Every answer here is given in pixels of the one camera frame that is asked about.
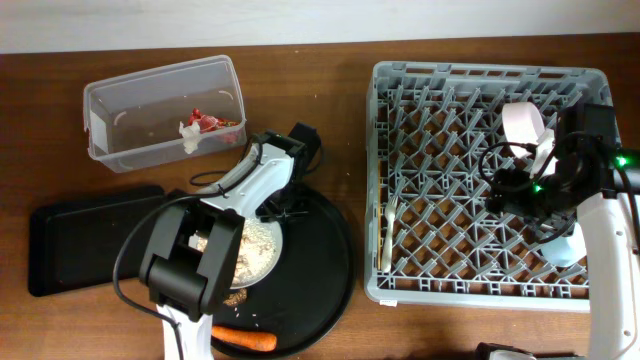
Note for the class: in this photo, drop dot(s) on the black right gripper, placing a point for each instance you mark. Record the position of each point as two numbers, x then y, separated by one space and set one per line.
505 193

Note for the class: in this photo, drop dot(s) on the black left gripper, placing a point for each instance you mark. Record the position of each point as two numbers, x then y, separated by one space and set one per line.
300 212

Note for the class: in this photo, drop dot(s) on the grey plate with food scraps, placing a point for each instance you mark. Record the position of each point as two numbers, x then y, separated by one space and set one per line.
239 252

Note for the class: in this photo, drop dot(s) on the pink bowl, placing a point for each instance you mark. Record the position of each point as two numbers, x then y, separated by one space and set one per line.
522 123

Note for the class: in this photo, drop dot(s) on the light blue cup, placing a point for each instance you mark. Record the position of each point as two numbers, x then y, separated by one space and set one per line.
565 250

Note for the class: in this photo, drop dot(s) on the white plastic fork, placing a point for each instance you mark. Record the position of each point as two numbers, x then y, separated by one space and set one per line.
390 216

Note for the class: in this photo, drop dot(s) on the brown food scrap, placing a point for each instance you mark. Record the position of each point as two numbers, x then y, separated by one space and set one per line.
236 298

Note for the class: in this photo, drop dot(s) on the red white wrapper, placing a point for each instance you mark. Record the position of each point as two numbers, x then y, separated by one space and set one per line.
200 124

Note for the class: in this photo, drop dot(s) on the orange carrot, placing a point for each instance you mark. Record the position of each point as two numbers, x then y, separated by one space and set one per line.
253 340

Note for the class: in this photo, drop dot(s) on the wooden chopstick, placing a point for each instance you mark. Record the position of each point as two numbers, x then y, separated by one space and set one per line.
379 260

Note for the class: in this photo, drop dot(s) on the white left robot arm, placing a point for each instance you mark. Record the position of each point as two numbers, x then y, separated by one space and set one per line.
190 258

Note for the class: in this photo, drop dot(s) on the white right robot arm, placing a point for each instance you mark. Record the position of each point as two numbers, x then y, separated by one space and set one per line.
582 175

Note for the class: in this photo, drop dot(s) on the grey dishwasher rack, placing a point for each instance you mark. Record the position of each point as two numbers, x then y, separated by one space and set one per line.
428 128

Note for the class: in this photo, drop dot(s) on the round black tray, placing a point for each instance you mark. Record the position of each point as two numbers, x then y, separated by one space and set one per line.
308 290

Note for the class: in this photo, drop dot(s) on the white label sticker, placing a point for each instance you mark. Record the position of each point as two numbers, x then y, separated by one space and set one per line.
388 303

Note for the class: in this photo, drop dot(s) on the clear plastic bin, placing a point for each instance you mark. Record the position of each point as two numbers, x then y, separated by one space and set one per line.
132 120

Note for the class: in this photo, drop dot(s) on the black rectangular bin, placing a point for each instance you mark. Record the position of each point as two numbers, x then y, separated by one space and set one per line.
74 244

